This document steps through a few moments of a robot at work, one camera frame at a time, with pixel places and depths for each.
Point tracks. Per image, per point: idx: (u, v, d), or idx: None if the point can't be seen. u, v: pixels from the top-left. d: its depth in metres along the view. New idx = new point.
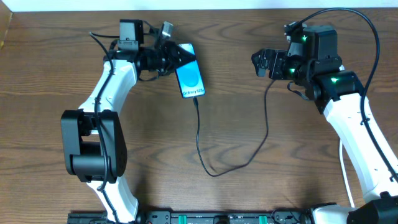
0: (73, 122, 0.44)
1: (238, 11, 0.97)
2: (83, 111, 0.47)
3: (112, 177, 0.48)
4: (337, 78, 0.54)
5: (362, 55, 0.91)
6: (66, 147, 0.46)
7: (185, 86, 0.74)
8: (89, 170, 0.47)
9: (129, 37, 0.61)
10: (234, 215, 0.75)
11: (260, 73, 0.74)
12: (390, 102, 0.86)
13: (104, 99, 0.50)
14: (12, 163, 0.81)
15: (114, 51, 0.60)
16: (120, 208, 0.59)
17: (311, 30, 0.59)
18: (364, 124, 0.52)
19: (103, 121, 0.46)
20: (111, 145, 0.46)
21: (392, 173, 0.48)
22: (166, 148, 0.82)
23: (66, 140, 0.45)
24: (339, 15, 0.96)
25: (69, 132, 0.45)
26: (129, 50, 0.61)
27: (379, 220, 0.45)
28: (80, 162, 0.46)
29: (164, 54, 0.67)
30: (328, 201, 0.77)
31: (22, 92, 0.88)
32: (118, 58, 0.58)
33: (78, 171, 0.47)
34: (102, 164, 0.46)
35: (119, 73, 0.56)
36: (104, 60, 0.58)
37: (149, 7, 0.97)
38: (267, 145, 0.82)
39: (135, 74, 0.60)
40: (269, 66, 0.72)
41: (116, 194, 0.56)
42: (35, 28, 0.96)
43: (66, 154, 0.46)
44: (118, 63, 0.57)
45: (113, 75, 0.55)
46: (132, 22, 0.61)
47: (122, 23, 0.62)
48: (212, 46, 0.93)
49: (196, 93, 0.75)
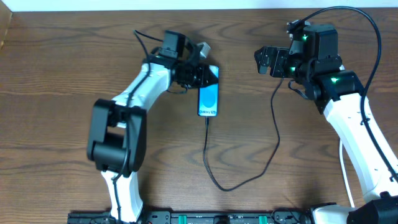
0: (104, 111, 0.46)
1: (238, 10, 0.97)
2: (114, 103, 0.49)
3: (128, 169, 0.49)
4: (337, 78, 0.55)
5: (362, 55, 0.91)
6: (92, 133, 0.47)
7: (203, 106, 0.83)
8: (107, 159, 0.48)
9: (170, 46, 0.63)
10: (234, 215, 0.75)
11: (262, 70, 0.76)
12: (391, 102, 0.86)
13: (137, 96, 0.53)
14: (12, 163, 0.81)
15: (153, 57, 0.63)
16: (125, 206, 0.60)
17: (312, 30, 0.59)
18: (364, 124, 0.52)
19: (132, 116, 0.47)
20: (134, 140, 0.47)
21: (392, 173, 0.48)
22: (167, 148, 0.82)
23: (94, 126, 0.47)
24: (339, 15, 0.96)
25: (99, 119, 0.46)
26: (168, 58, 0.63)
27: (379, 220, 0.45)
28: (100, 150, 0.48)
29: (197, 73, 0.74)
30: (328, 201, 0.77)
31: (22, 92, 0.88)
32: (156, 63, 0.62)
33: (97, 158, 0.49)
34: (120, 157, 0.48)
35: (155, 77, 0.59)
36: (145, 63, 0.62)
37: (150, 8, 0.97)
38: (267, 145, 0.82)
39: (167, 82, 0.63)
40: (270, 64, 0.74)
41: (125, 191, 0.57)
42: (35, 28, 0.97)
43: (89, 139, 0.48)
44: (155, 68, 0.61)
45: (148, 78, 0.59)
46: (176, 34, 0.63)
47: (166, 32, 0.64)
48: (213, 46, 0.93)
49: (209, 114, 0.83)
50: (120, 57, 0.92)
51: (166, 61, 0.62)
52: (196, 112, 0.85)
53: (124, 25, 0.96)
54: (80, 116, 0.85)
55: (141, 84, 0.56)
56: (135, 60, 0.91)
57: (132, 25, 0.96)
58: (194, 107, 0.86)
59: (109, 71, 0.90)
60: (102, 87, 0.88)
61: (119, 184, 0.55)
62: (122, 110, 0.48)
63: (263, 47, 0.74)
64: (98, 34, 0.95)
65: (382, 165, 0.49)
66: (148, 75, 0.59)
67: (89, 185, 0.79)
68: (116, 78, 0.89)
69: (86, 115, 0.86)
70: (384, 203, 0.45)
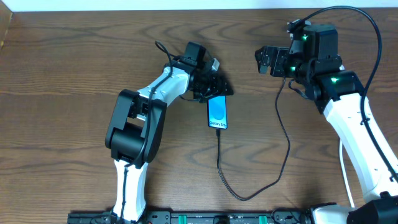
0: (129, 101, 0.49)
1: (238, 11, 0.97)
2: (138, 95, 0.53)
3: (141, 160, 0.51)
4: (337, 78, 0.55)
5: (362, 55, 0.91)
6: (114, 120, 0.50)
7: (213, 118, 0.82)
8: (124, 147, 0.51)
9: (191, 56, 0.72)
10: (234, 215, 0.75)
11: (262, 70, 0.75)
12: (391, 102, 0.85)
13: (158, 91, 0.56)
14: (12, 163, 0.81)
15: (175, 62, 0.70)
16: (131, 201, 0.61)
17: (312, 29, 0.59)
18: (364, 124, 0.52)
19: (155, 108, 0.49)
20: (152, 131, 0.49)
21: (392, 173, 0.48)
22: (167, 148, 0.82)
23: (116, 113, 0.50)
24: (339, 15, 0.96)
25: (122, 107, 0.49)
26: (187, 64, 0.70)
27: (378, 219, 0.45)
28: (119, 137, 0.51)
29: (210, 84, 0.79)
30: (328, 201, 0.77)
31: (22, 92, 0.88)
32: (176, 66, 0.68)
33: (114, 145, 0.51)
34: (137, 147, 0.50)
35: (176, 79, 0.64)
36: (166, 65, 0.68)
37: (149, 8, 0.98)
38: (267, 145, 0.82)
39: (185, 86, 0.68)
40: (270, 63, 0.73)
41: (133, 184, 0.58)
42: (35, 28, 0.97)
43: (111, 125, 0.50)
44: (176, 70, 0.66)
45: (170, 78, 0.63)
46: (199, 46, 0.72)
47: (189, 44, 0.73)
48: (213, 46, 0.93)
49: (219, 126, 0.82)
50: (120, 56, 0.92)
51: (186, 66, 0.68)
52: (196, 112, 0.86)
53: (124, 25, 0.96)
54: (80, 116, 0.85)
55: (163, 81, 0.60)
56: (135, 60, 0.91)
57: (132, 25, 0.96)
58: (194, 107, 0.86)
59: (109, 71, 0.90)
60: (102, 86, 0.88)
61: (129, 175, 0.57)
62: (143, 102, 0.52)
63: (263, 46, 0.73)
64: (98, 34, 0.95)
65: (381, 165, 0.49)
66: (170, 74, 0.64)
67: (88, 185, 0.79)
68: (115, 77, 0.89)
69: (85, 114, 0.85)
70: (383, 204, 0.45)
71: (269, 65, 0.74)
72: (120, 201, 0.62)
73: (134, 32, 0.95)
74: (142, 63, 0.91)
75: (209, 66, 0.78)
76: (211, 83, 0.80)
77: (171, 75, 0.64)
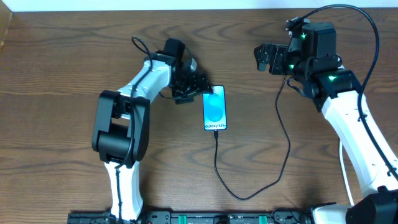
0: (110, 102, 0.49)
1: (238, 10, 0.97)
2: (120, 94, 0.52)
3: (131, 159, 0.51)
4: (335, 76, 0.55)
5: (362, 55, 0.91)
6: (98, 122, 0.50)
7: (209, 121, 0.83)
8: (112, 149, 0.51)
9: (170, 50, 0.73)
10: (234, 215, 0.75)
11: (262, 67, 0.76)
12: (391, 102, 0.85)
13: (140, 88, 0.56)
14: (12, 163, 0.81)
15: (155, 54, 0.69)
16: (127, 201, 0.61)
17: (311, 28, 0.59)
18: (361, 121, 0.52)
19: (137, 106, 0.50)
20: (137, 130, 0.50)
21: (389, 167, 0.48)
22: (167, 148, 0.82)
23: (99, 116, 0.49)
24: (339, 15, 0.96)
25: (104, 109, 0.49)
26: (168, 55, 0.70)
27: (377, 213, 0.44)
28: (105, 139, 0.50)
29: (190, 83, 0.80)
30: (328, 201, 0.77)
31: (22, 92, 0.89)
32: (157, 60, 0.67)
33: (102, 148, 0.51)
34: (125, 146, 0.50)
35: (157, 71, 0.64)
36: (146, 58, 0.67)
37: (150, 8, 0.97)
38: (267, 145, 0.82)
39: (168, 78, 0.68)
40: (268, 61, 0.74)
41: (127, 183, 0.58)
42: (35, 28, 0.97)
43: (96, 127, 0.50)
44: (156, 63, 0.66)
45: (150, 71, 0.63)
46: (177, 40, 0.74)
47: (168, 40, 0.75)
48: (212, 46, 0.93)
49: (217, 127, 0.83)
50: (120, 56, 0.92)
51: (166, 58, 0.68)
52: (196, 111, 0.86)
53: (124, 25, 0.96)
54: (80, 116, 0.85)
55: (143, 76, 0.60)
56: (135, 60, 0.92)
57: (132, 25, 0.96)
58: (194, 107, 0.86)
59: (109, 71, 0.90)
60: (102, 86, 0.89)
61: (123, 175, 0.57)
62: (126, 101, 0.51)
63: (263, 44, 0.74)
64: (98, 34, 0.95)
65: (379, 160, 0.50)
66: (150, 68, 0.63)
67: (88, 184, 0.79)
68: (115, 78, 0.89)
69: (85, 114, 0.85)
70: (380, 197, 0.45)
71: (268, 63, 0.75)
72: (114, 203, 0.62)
73: (134, 32, 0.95)
74: (142, 63, 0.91)
75: (186, 65, 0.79)
76: (192, 81, 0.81)
77: (152, 68, 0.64)
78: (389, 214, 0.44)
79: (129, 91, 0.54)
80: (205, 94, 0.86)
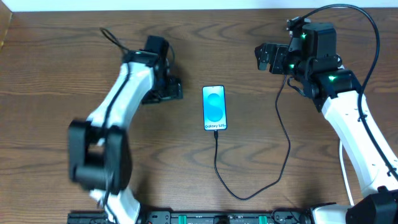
0: (80, 135, 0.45)
1: (238, 10, 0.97)
2: (91, 124, 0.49)
3: (112, 190, 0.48)
4: (336, 76, 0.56)
5: (362, 55, 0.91)
6: (71, 157, 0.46)
7: (209, 121, 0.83)
8: (89, 182, 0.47)
9: (152, 48, 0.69)
10: (234, 215, 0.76)
11: (262, 66, 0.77)
12: (391, 102, 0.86)
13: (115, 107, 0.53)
14: (12, 163, 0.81)
15: (131, 53, 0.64)
16: (123, 218, 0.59)
17: (311, 28, 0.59)
18: (361, 121, 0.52)
19: (111, 138, 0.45)
20: (114, 162, 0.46)
21: (388, 168, 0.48)
22: (167, 148, 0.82)
23: (71, 151, 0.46)
24: (339, 15, 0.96)
25: (76, 142, 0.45)
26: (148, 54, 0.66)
27: (376, 213, 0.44)
28: (80, 174, 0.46)
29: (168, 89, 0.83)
30: (328, 201, 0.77)
31: (22, 92, 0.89)
32: (135, 61, 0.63)
33: (79, 181, 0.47)
34: (102, 180, 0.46)
35: (135, 79, 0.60)
36: (123, 61, 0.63)
37: (150, 8, 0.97)
38: (267, 145, 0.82)
39: (150, 80, 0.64)
40: (269, 60, 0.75)
41: (119, 206, 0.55)
42: (35, 28, 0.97)
43: (69, 163, 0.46)
44: (133, 68, 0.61)
45: (128, 81, 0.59)
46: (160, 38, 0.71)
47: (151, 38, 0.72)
48: (212, 46, 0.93)
49: (217, 127, 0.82)
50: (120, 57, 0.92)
51: (147, 58, 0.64)
52: (196, 112, 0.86)
53: (124, 25, 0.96)
54: (80, 116, 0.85)
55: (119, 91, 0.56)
56: None
57: (132, 25, 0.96)
58: (194, 107, 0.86)
59: (109, 71, 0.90)
60: (102, 86, 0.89)
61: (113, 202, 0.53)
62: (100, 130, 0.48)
63: (263, 43, 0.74)
64: (98, 34, 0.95)
65: (379, 160, 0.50)
66: (126, 78, 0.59)
67: None
68: (115, 78, 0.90)
69: (85, 114, 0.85)
70: (380, 197, 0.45)
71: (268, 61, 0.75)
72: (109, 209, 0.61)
73: (134, 32, 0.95)
74: None
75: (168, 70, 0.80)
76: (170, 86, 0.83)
77: (128, 78, 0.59)
78: (388, 214, 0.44)
79: (101, 117, 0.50)
80: (205, 94, 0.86)
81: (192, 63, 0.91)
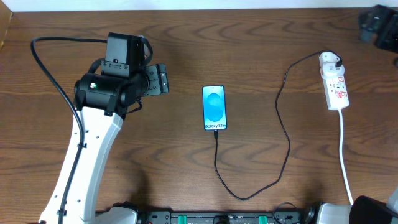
0: None
1: (238, 11, 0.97)
2: None
3: None
4: None
5: (362, 55, 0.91)
6: None
7: (209, 121, 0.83)
8: None
9: (118, 60, 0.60)
10: (234, 215, 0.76)
11: (366, 36, 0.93)
12: (391, 102, 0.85)
13: (71, 200, 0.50)
14: (12, 163, 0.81)
15: (92, 76, 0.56)
16: None
17: None
18: None
19: None
20: None
21: None
22: (167, 148, 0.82)
23: None
24: (339, 15, 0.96)
25: None
26: (113, 78, 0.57)
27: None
28: None
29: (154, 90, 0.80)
30: (328, 201, 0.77)
31: (22, 92, 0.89)
32: (96, 96, 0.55)
33: None
34: None
35: (91, 143, 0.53)
36: (77, 108, 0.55)
37: (149, 7, 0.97)
38: (267, 145, 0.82)
39: (119, 113, 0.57)
40: (376, 30, 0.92)
41: None
42: (36, 29, 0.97)
43: None
44: (87, 124, 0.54)
45: (84, 147, 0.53)
46: (125, 43, 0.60)
47: (113, 43, 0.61)
48: (212, 46, 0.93)
49: (217, 127, 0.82)
50: None
51: (109, 89, 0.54)
52: (196, 112, 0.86)
53: (124, 25, 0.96)
54: None
55: (72, 169, 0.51)
56: None
57: (132, 25, 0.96)
58: (194, 107, 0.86)
59: None
60: None
61: None
62: None
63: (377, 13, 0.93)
64: (98, 34, 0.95)
65: None
66: (80, 145, 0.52)
67: None
68: None
69: None
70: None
71: (375, 32, 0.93)
72: (99, 216, 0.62)
73: (134, 32, 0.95)
74: None
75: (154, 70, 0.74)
76: None
77: (83, 145, 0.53)
78: None
79: (56, 214, 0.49)
80: (205, 94, 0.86)
81: (192, 63, 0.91)
